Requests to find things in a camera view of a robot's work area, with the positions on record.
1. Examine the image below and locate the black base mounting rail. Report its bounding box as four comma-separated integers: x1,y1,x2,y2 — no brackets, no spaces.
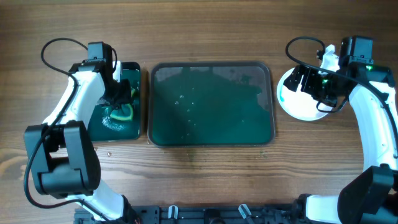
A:
73,203,312,224

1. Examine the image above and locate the yellow green sponge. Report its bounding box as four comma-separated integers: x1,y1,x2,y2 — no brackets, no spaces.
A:
110,88,136,121

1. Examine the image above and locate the large black serving tray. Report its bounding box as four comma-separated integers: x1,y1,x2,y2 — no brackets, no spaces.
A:
148,61,275,147

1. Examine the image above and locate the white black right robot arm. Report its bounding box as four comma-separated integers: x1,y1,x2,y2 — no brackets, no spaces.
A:
277,62,397,223

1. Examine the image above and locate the white plate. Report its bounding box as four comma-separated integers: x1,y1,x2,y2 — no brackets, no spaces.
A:
276,68,332,121

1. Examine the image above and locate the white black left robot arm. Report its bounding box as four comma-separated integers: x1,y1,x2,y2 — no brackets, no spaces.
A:
24,59,140,223

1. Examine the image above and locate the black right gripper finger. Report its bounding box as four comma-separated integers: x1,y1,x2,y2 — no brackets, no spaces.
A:
284,65,303,92
300,67,314,93

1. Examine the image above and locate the small black water tray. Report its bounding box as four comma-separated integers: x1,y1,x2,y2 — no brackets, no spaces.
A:
88,62,141,141

